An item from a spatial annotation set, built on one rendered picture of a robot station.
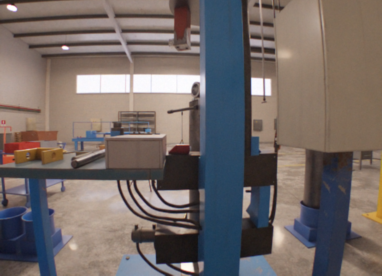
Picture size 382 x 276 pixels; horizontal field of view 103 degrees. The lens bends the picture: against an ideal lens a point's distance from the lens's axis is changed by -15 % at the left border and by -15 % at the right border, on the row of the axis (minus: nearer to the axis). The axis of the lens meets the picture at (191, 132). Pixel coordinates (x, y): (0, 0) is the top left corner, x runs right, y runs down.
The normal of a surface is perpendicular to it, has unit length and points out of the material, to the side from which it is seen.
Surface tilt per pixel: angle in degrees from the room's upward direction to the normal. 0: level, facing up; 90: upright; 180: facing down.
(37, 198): 90
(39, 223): 90
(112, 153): 90
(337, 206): 90
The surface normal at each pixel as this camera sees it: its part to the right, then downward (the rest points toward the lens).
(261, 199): 0.10, 0.02
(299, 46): -1.00, 0.00
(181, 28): -0.27, 0.02
